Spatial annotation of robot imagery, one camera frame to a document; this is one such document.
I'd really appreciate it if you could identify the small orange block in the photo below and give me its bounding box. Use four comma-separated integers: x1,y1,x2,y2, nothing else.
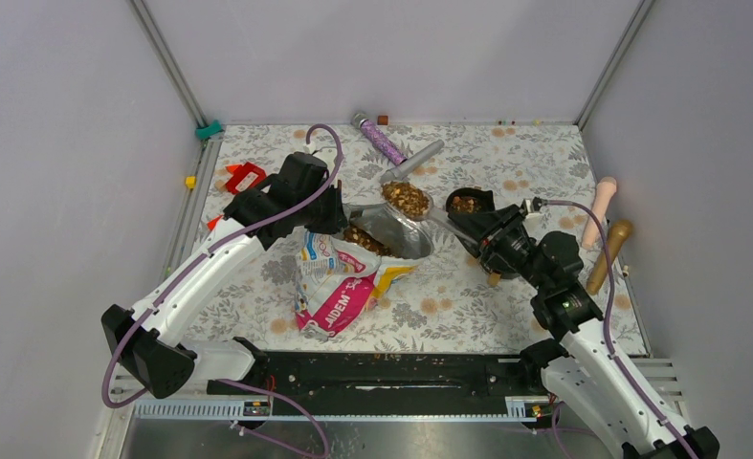
207,215,223,232

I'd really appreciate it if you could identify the grey microphone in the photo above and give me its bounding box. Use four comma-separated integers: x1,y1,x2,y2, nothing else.
379,140,445,186

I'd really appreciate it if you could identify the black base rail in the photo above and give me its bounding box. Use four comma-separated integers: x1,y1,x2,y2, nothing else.
207,352,552,418

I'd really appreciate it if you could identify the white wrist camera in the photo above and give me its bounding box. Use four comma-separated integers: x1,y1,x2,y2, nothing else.
520,197,544,221
303,142,337,162

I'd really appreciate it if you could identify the wooden bowl stand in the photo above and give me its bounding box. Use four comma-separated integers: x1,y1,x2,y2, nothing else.
487,273,502,287

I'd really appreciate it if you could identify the red toy block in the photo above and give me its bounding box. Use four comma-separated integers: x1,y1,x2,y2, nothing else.
225,162,267,194

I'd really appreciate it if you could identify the clear plastic scoop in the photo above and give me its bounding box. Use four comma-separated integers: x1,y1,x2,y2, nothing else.
381,181,476,244

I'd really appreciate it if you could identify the pet food bag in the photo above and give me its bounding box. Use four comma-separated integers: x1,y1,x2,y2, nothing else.
294,204,433,339

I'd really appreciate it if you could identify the teal clip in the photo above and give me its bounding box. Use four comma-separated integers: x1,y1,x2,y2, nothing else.
195,120,223,141

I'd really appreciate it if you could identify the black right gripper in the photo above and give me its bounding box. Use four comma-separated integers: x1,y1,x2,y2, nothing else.
446,203,550,293

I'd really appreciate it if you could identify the gold microphone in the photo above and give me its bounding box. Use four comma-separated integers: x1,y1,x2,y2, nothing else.
586,219,634,295

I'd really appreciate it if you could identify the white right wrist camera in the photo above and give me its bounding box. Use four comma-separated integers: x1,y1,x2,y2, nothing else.
520,197,544,221

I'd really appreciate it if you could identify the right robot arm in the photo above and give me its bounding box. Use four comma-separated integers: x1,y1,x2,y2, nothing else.
446,199,720,458

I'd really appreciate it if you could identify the black bowl fishbone print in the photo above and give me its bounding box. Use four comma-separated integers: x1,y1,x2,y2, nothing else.
444,187,496,214

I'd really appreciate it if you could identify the pink microphone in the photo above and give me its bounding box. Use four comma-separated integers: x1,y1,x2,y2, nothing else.
582,176,617,250

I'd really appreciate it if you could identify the purple glitter microphone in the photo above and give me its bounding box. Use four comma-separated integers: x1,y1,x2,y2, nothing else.
351,113,407,165

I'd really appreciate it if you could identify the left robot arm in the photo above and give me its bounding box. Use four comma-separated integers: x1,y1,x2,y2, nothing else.
101,152,347,399

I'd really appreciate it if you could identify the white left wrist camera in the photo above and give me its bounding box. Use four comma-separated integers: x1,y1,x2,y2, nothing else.
303,142,337,162

